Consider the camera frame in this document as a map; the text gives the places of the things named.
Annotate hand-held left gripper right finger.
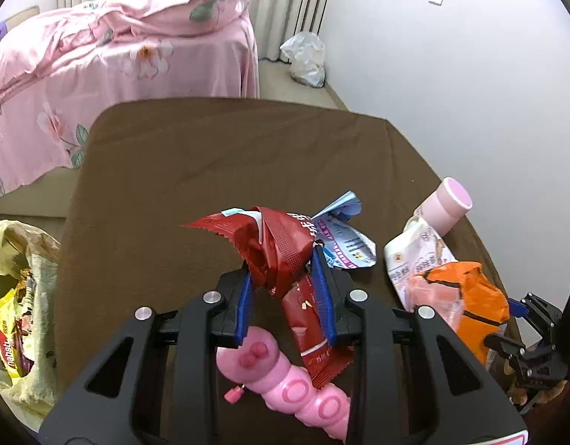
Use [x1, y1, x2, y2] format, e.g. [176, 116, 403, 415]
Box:
[310, 247, 529, 445]

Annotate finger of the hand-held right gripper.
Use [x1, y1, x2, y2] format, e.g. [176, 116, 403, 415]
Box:
[506, 292, 566, 334]
[483, 333, 545, 372]

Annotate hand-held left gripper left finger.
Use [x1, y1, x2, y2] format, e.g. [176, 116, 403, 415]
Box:
[37, 270, 254, 445]

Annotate orange snack bag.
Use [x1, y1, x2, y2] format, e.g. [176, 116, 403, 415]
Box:
[426, 262, 512, 367]

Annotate dark red wrapper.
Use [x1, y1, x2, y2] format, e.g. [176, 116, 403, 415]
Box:
[180, 205, 355, 389]

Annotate yellowish plastic trash bag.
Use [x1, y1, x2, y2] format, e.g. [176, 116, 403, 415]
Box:
[0, 219, 63, 420]

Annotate yellow and red snack bag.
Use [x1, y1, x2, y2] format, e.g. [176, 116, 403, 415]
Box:
[0, 287, 37, 378]

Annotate pink caterpillar toy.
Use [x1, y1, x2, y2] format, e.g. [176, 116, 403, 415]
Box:
[215, 327, 350, 441]

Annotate white and blue wrapper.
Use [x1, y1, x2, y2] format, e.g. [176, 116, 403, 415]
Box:
[310, 191, 377, 270]

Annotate white bear print snack bag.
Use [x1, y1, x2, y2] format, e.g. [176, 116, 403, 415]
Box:
[383, 215, 458, 311]

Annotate clear plastic bag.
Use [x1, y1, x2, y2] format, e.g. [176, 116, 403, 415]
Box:
[279, 32, 326, 89]

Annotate pink floral bed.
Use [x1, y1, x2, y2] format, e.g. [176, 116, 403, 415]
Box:
[0, 0, 260, 201]

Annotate white pleated curtain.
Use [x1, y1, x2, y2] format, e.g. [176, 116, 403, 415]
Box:
[57, 0, 337, 63]

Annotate beige board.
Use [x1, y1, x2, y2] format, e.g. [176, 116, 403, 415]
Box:
[0, 6, 41, 29]

